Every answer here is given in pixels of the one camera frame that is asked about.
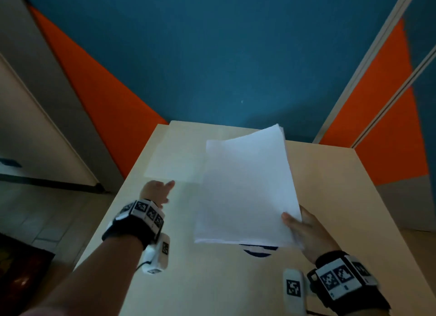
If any person's right hand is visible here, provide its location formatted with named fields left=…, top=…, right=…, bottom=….
left=281, top=205, right=341, bottom=265

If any person's left hand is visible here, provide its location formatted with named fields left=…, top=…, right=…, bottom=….
left=140, top=180, right=176, bottom=209

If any stack of white paper sheets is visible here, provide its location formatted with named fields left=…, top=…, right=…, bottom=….
left=193, top=123, right=304, bottom=249

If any person's left forearm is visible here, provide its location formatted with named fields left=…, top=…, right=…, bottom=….
left=20, top=234, right=144, bottom=316

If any black left wristband with markers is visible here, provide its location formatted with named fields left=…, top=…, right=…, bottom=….
left=102, top=199, right=166, bottom=251

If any black wristband with markers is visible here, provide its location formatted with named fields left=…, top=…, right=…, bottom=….
left=102, top=199, right=166, bottom=251
left=307, top=250, right=391, bottom=316

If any blue and white round object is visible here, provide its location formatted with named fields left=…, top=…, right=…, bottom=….
left=239, top=244, right=279, bottom=258

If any black right wristband with markers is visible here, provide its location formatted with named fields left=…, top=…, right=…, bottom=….
left=307, top=250, right=391, bottom=316

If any dark red mat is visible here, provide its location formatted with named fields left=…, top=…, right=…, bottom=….
left=0, top=233, right=56, bottom=316

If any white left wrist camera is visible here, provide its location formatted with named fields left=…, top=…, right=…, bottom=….
left=141, top=233, right=171, bottom=275

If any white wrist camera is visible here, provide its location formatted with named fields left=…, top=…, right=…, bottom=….
left=282, top=268, right=308, bottom=316
left=141, top=233, right=171, bottom=275

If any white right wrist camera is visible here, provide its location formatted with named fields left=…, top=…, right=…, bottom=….
left=282, top=268, right=308, bottom=316

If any white partition frame rail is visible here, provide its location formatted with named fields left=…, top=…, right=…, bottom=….
left=312, top=0, right=423, bottom=144
left=351, top=44, right=436, bottom=149

